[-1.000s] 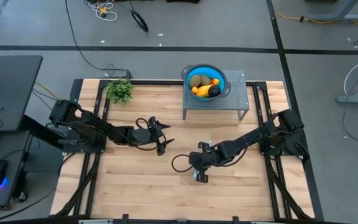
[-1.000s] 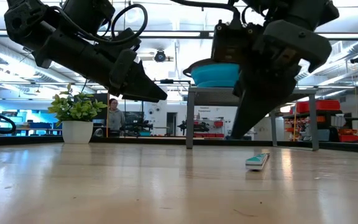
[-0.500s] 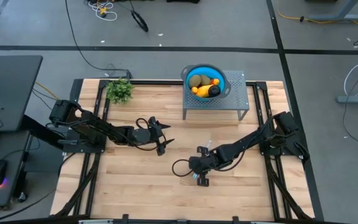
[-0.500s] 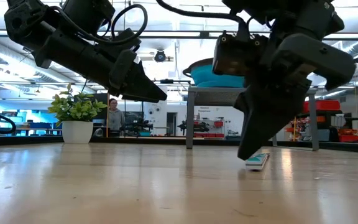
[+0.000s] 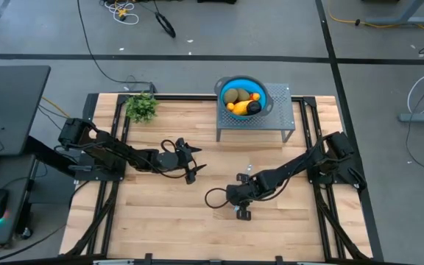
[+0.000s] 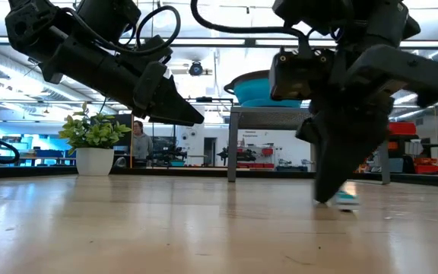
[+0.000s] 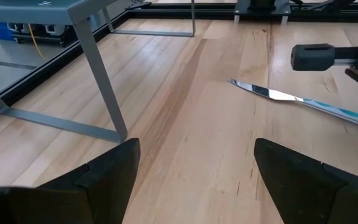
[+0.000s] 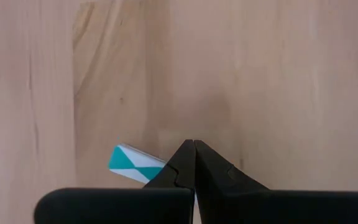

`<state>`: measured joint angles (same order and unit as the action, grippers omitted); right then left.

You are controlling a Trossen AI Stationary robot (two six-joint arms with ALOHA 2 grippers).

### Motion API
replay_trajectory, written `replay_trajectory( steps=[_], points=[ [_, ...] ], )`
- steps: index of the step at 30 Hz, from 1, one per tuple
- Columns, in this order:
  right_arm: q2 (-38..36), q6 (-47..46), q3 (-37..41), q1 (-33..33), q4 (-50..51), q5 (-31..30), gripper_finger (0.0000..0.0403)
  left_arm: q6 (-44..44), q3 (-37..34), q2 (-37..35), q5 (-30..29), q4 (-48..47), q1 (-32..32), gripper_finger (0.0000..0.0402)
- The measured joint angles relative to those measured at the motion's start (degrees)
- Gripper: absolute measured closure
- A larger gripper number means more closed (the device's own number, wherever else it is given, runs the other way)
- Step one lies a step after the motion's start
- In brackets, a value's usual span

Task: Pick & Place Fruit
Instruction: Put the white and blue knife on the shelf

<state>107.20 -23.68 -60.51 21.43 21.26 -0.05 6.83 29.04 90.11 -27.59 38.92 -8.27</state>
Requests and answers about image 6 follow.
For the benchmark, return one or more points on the green plant white pot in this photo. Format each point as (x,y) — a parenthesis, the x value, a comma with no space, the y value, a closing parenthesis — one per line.
(94,161)

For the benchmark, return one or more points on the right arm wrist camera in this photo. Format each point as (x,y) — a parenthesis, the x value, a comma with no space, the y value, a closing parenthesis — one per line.
(299,80)

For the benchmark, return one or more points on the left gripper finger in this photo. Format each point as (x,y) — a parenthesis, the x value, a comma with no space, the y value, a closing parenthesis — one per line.
(169,106)

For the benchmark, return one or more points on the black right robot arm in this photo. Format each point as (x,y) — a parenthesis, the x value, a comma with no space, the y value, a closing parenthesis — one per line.
(375,19)

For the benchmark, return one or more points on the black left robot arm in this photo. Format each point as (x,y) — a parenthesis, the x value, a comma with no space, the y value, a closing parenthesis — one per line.
(29,26)

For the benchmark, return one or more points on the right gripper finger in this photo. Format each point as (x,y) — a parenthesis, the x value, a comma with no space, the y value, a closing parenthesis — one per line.
(308,131)
(340,160)

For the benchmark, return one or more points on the black overhead camera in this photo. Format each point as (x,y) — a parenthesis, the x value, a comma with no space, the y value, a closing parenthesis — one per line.
(195,69)

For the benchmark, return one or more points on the teal white patterned knife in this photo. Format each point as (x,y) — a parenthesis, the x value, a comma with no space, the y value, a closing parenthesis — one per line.
(346,198)

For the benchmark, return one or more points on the blue grey collapsible colander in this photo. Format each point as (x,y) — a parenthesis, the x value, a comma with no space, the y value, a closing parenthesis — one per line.
(253,95)

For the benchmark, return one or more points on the red plastic storage bin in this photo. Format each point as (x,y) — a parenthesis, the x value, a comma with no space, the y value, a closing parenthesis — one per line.
(402,128)
(429,167)

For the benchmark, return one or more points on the person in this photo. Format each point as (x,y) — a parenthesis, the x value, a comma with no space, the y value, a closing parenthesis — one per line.
(142,146)

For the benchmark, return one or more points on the grey perforated metal stand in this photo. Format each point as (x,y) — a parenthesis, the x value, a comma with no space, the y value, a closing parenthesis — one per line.
(272,118)

